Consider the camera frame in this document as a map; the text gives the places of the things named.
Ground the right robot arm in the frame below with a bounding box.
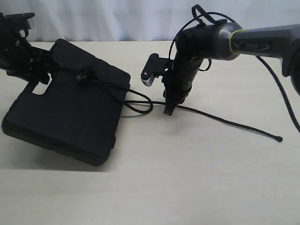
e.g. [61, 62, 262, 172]
[164, 21, 300, 115]

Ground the white backdrop curtain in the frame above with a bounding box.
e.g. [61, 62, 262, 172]
[0, 0, 300, 41]

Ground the black plastic carrying case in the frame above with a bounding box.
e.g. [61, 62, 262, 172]
[1, 39, 131, 166]

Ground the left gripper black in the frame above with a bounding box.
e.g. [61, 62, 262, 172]
[9, 41, 56, 85]

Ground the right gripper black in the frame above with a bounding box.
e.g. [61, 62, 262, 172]
[163, 58, 199, 115]

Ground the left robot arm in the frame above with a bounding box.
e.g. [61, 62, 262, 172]
[0, 13, 58, 84]

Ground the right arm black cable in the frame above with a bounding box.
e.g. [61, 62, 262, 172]
[167, 5, 300, 134]

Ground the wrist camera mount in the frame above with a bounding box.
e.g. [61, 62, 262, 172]
[141, 53, 169, 87]
[0, 12, 35, 30]

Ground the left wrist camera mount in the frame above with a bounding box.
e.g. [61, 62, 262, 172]
[0, 12, 35, 30]

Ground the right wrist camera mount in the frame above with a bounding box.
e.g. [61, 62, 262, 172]
[141, 53, 169, 87]

